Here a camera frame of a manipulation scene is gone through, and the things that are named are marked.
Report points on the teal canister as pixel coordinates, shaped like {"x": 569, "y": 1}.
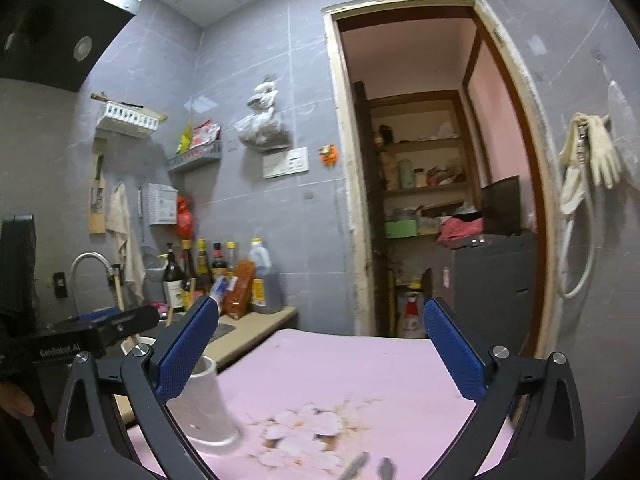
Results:
{"x": 406, "y": 174}

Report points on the red plastic bag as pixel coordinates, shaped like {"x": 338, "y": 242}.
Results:
{"x": 185, "y": 217}

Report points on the white wall socket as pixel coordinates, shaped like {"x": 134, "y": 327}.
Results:
{"x": 297, "y": 161}

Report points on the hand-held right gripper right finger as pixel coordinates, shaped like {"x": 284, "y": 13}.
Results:
{"x": 452, "y": 345}

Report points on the soy sauce bottle yellow label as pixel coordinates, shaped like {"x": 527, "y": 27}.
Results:
{"x": 189, "y": 275}

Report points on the wooden cutting board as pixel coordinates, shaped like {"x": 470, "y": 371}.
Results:
{"x": 97, "y": 200}

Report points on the cream rubber gloves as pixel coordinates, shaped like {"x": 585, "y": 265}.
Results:
{"x": 605, "y": 155}

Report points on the dark bottle white label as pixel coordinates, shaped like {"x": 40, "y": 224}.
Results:
{"x": 174, "y": 285}

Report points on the hanging plastic bag dried goods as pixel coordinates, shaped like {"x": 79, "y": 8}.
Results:
{"x": 262, "y": 127}

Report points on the green box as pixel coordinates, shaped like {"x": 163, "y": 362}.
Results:
{"x": 401, "y": 229}

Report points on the black monitor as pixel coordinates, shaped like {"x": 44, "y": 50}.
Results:
{"x": 500, "y": 205}

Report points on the white plastic utensil holder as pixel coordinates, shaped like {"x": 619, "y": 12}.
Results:
{"x": 210, "y": 410}

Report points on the orange seasoning packet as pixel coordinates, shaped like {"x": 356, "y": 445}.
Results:
{"x": 239, "y": 290}

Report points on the hanging metal strainer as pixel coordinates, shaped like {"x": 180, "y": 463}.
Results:
{"x": 147, "y": 260}

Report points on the wooden door frame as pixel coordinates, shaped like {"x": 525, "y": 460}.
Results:
{"x": 542, "y": 185}

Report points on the white wall switch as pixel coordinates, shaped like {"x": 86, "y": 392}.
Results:
{"x": 275, "y": 165}

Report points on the large oil jug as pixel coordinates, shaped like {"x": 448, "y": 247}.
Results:
{"x": 267, "y": 285}

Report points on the wooden storage shelf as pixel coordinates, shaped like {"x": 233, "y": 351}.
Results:
{"x": 425, "y": 147}

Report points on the steel faucet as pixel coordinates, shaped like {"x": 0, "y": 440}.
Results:
{"x": 92, "y": 259}

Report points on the grey wall shelf basket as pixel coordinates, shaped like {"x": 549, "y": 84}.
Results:
{"x": 195, "y": 160}

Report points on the pink flower print tablecloth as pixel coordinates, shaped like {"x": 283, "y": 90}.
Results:
{"x": 350, "y": 375}

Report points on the red snack packet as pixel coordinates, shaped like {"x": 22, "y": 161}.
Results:
{"x": 205, "y": 135}

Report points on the yellow green snack packet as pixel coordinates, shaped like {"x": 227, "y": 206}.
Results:
{"x": 184, "y": 140}

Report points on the orange wall plug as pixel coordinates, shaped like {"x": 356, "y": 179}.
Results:
{"x": 330, "y": 155}

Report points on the blue white packet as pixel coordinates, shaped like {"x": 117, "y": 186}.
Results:
{"x": 222, "y": 287}

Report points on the yellow cap bottle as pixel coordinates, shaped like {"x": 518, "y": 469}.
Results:
{"x": 231, "y": 255}

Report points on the dark sauce bottle red label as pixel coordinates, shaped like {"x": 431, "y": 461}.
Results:
{"x": 217, "y": 260}

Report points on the grey cabinet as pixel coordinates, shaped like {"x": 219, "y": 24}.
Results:
{"x": 495, "y": 285}

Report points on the person's left hand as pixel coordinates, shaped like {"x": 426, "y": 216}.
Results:
{"x": 17, "y": 402}

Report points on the black wall socket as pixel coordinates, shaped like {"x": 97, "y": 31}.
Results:
{"x": 60, "y": 285}
{"x": 114, "y": 270}

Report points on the red cloth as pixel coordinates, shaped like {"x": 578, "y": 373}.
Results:
{"x": 460, "y": 230}

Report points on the black range hood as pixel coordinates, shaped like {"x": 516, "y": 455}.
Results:
{"x": 45, "y": 35}

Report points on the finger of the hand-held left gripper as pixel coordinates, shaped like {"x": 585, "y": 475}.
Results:
{"x": 140, "y": 317}
{"x": 100, "y": 315}

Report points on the white wall basket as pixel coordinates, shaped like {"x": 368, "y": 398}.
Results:
{"x": 127, "y": 119}

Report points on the hanging beige towel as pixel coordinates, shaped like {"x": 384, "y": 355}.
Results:
{"x": 125, "y": 240}

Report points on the white wall box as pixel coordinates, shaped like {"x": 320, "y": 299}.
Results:
{"x": 162, "y": 205}

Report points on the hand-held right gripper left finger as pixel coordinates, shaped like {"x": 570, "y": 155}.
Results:
{"x": 187, "y": 345}

